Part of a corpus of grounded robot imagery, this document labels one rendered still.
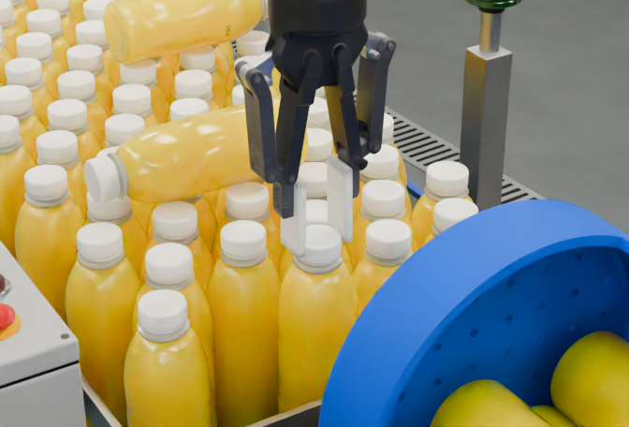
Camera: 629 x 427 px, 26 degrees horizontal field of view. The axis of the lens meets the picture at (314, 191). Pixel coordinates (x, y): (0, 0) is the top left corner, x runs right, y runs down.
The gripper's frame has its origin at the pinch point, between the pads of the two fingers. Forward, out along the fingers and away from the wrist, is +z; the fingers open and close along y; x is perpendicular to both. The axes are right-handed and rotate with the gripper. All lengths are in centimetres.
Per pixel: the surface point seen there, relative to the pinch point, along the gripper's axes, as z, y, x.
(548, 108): 114, 189, 186
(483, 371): 4.1, 1.8, -20.6
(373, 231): 4.3, 5.8, 0.3
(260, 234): 4.3, -2.6, 4.9
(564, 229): -9.1, 4.4, -24.7
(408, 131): 114, 146, 193
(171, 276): 5.3, -11.3, 4.2
